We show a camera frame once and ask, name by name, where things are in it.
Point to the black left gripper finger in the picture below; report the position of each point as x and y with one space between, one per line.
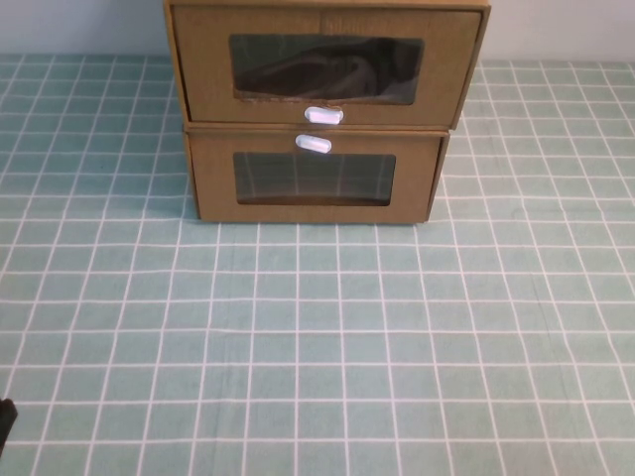
7 419

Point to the brown cardboard shoe box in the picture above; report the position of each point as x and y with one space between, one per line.
213 198

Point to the brown shoe box holding shoe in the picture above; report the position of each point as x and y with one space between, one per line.
203 59

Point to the green white-checked tablecloth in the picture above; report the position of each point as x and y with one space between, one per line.
317 347

